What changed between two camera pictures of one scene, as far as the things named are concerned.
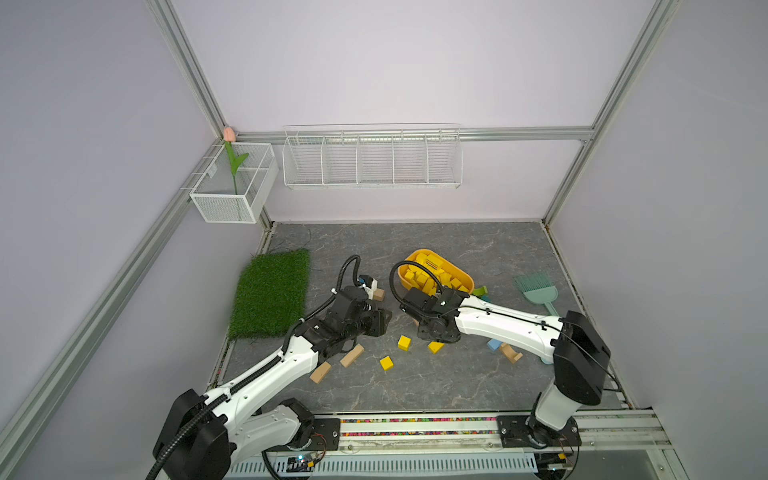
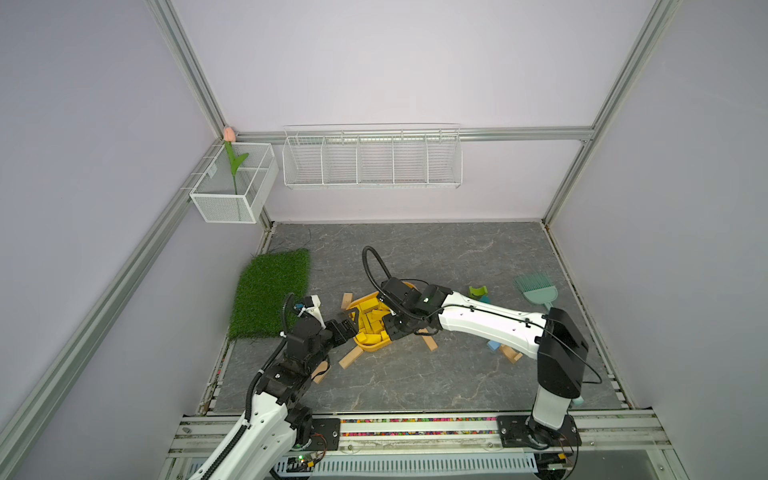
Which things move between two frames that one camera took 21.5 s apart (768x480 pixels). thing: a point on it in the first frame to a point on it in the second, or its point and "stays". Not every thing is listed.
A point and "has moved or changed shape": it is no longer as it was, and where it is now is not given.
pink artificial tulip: x=229 y=137 stays
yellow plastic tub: x=448 y=272 has moved or changed shape
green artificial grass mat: x=271 y=294 stays
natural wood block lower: x=320 y=372 stays
